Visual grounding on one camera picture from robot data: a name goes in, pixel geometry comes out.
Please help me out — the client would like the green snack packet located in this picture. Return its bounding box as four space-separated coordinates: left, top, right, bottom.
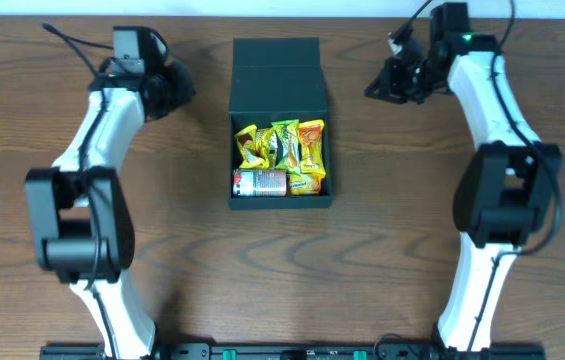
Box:
272 119 301 175

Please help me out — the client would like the red Pringles can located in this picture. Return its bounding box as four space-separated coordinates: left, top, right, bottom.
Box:
232 169 287 197

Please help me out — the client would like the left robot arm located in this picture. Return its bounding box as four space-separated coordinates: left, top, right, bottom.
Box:
25 25 196 359

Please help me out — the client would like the orange yellow Julie's snack packet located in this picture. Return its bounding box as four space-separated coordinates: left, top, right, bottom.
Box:
298 119 326 178

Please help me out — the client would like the orange Le-mond biscuit packet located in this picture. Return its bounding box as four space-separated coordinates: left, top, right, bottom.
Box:
288 174 323 196

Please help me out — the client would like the yellow snack packet with chocolate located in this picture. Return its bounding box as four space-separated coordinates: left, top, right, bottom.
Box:
234 124 267 169

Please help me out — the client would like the dark green gift box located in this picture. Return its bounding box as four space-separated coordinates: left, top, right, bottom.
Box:
227 37 334 210

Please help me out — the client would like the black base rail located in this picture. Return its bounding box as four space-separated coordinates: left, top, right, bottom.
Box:
39 341 547 360

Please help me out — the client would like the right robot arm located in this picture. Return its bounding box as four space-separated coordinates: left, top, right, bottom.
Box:
364 2 562 359

